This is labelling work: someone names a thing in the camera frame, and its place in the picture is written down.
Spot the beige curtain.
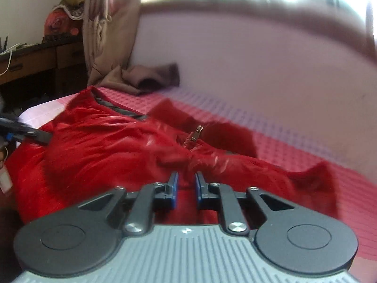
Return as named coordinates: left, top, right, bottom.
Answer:
left=82, top=0, right=148, bottom=95

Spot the red bag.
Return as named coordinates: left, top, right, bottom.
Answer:
left=43, top=0, right=85, bottom=41

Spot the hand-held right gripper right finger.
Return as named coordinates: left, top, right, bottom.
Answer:
left=195, top=171, right=295, bottom=237

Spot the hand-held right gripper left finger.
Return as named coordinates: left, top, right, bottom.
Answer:
left=78, top=171, right=180, bottom=237

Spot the dark wooden desk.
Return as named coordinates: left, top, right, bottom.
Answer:
left=0, top=39, right=88, bottom=104

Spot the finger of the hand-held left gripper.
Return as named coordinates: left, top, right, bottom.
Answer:
left=0, top=115, right=53, bottom=146

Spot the white cable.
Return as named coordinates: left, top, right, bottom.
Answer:
left=0, top=44, right=21, bottom=76

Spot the red puffy jacket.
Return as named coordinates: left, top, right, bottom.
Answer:
left=18, top=86, right=377, bottom=260

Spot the brown cloth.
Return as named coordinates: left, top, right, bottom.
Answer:
left=97, top=62, right=181, bottom=96

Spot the red puffer jacket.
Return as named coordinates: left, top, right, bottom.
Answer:
left=5, top=86, right=339, bottom=227

